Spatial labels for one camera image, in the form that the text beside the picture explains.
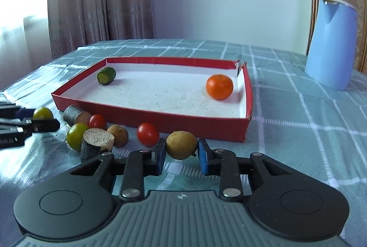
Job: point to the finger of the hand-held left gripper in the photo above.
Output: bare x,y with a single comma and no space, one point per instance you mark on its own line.
43,125
25,113

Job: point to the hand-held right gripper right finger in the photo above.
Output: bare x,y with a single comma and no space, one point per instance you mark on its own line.
204,159

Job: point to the red cardboard box tray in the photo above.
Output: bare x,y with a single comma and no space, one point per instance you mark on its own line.
172,97

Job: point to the brown longan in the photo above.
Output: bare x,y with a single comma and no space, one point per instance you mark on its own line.
118,135
181,145

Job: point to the green tomato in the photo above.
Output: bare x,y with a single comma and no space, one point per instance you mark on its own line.
43,113
75,136

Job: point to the white sheer curtain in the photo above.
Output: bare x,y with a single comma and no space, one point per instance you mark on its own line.
23,20

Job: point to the green checked tablecloth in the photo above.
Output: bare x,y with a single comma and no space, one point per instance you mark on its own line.
292,126

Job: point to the green cucumber piece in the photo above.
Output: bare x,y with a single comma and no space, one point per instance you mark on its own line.
106,76

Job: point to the orange mandarin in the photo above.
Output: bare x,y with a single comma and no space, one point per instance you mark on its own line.
219,87

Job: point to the dark sugarcane piece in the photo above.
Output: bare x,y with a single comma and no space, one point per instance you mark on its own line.
73,115
96,142

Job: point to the brown patterned curtain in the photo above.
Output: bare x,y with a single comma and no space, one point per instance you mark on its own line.
100,0

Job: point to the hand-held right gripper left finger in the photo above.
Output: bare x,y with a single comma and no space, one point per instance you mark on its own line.
158,159

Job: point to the red cherry tomato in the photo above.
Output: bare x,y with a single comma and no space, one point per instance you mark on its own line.
147,134
97,121

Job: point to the blue electric kettle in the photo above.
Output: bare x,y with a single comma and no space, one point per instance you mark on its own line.
329,49

